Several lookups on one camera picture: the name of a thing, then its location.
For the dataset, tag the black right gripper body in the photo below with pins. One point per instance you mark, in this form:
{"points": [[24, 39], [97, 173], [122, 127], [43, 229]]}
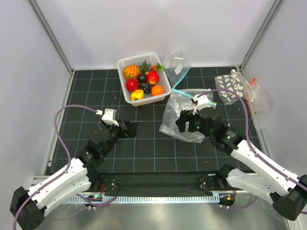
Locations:
{"points": [[199, 125]]}

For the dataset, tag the black toy blackberry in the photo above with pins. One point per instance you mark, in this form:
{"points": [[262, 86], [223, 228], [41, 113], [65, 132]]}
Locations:
{"points": [[146, 87]]}

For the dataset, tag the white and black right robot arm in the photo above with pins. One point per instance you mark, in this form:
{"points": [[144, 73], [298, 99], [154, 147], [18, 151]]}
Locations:
{"points": [[284, 190]]}

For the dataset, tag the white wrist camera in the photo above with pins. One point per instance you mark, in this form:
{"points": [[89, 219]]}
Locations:
{"points": [[109, 117], [201, 102]]}

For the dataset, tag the clear bag blue zipper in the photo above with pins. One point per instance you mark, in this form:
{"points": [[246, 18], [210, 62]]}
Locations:
{"points": [[176, 66]]}

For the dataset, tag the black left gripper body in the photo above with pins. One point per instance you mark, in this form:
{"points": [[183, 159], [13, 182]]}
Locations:
{"points": [[115, 131]]}

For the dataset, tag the slotted grey cable duct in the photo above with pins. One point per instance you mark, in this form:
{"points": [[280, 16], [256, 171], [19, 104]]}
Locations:
{"points": [[144, 200]]}

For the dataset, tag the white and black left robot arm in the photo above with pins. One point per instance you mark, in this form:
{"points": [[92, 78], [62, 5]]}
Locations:
{"points": [[30, 206]]}

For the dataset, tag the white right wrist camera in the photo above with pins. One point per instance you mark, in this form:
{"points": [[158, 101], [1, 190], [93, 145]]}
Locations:
{"points": [[201, 102]]}

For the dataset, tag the left aluminium frame post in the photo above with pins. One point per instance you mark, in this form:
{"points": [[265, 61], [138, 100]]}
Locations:
{"points": [[41, 18]]}

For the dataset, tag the clear zip bag teal zipper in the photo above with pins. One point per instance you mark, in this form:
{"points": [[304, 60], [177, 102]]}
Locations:
{"points": [[175, 104]]}

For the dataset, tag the polka dot bag at right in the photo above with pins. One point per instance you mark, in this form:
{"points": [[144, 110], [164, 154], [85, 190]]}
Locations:
{"points": [[236, 83]]}

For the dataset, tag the toy orange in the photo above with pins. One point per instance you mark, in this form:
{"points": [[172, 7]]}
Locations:
{"points": [[157, 90]]}

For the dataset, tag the orange toy pineapple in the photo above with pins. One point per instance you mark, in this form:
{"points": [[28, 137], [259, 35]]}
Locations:
{"points": [[131, 72]]}

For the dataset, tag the white plastic basket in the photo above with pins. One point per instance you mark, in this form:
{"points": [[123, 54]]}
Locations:
{"points": [[145, 62]]}

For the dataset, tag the right aluminium frame post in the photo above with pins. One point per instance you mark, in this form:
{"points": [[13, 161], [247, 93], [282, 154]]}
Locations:
{"points": [[276, 5]]}

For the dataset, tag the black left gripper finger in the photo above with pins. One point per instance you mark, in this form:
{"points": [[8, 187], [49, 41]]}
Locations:
{"points": [[125, 128], [132, 129]]}

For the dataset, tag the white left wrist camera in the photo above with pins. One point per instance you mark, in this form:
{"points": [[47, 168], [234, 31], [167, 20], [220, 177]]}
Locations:
{"points": [[109, 117]]}

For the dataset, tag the black grid cutting mat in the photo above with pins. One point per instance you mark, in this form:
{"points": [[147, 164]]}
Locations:
{"points": [[151, 151]]}

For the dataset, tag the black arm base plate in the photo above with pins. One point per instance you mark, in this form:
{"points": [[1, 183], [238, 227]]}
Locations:
{"points": [[163, 184]]}

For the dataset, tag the red yellow toy apple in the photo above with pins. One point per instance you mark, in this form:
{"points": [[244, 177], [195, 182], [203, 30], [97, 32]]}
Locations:
{"points": [[153, 78]]}

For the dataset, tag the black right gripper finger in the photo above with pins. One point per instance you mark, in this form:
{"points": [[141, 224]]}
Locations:
{"points": [[181, 122], [193, 122]]}

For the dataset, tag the clear bag orange zipper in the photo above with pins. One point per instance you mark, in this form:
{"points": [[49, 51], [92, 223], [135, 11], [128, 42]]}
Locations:
{"points": [[261, 106]]}

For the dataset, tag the aluminium frame post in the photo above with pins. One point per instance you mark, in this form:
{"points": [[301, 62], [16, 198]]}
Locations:
{"points": [[276, 5], [41, 18]]}

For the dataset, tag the yellow toy bell pepper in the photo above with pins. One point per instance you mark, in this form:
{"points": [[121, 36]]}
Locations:
{"points": [[137, 95]]}

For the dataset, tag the dark purple toy mangosteen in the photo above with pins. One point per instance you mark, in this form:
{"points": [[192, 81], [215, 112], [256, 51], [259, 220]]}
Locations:
{"points": [[142, 78]]}

